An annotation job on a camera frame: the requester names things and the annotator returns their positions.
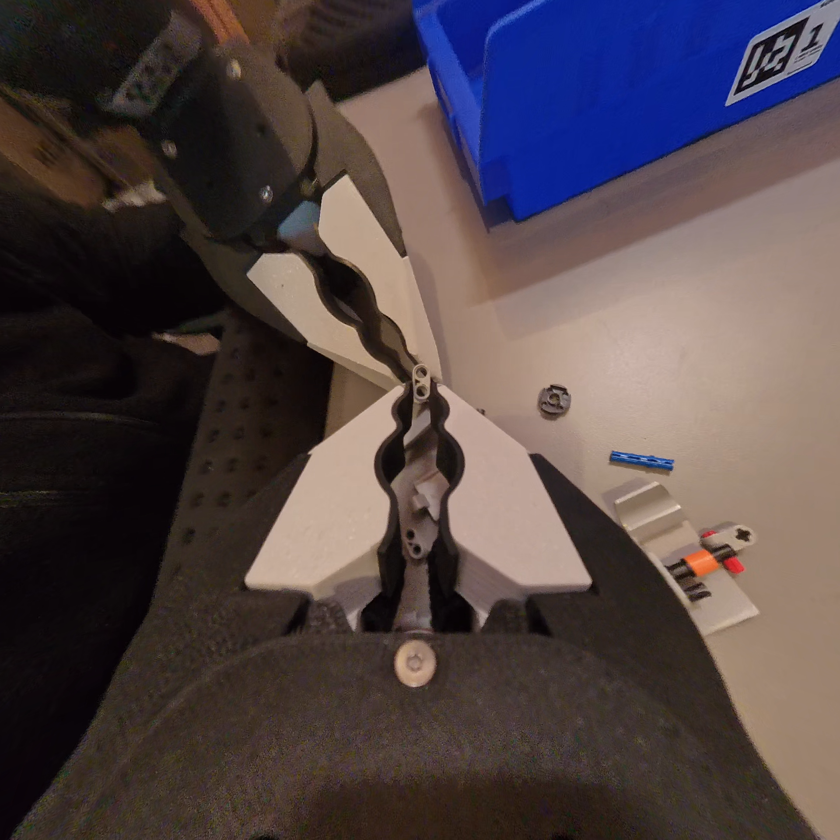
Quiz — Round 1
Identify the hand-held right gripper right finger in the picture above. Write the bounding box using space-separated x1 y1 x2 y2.
427 382 595 634

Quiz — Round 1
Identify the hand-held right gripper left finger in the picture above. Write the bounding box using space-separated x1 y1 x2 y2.
246 384 412 634

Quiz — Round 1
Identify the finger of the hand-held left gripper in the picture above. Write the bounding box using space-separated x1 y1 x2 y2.
247 251 416 391
317 171 445 385

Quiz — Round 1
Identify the blue parts bin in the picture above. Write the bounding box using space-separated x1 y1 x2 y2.
412 0 840 231

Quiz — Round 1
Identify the person's left forearm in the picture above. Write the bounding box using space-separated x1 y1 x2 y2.
0 164 231 336

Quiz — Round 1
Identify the grey curved panel piece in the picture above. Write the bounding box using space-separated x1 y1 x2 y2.
394 420 450 526

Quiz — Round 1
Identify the black dimpled foam pad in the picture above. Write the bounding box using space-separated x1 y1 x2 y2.
282 0 431 102
131 311 336 657

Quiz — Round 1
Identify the grey orange block assembly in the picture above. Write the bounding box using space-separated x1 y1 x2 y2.
604 479 761 637

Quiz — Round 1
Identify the cardboard box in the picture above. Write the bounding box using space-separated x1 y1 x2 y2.
0 92 132 204

